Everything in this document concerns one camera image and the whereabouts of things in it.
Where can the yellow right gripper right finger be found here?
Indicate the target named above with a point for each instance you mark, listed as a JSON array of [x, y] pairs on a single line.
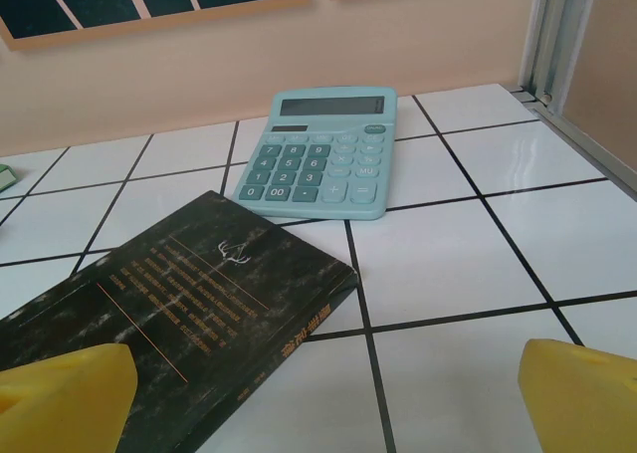
[[582, 403]]

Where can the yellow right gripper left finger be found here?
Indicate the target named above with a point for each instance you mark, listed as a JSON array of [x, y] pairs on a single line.
[[64, 403]]

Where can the black hardcover book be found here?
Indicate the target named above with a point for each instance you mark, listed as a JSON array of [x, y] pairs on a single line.
[[189, 303]]

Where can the pale green notepad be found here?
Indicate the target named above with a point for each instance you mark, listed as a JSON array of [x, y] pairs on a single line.
[[6, 176]]

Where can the teal desk calculator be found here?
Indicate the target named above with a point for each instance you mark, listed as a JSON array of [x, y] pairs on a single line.
[[318, 164]]

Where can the aluminium frame post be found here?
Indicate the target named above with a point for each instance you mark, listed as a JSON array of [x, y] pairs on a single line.
[[557, 35]]

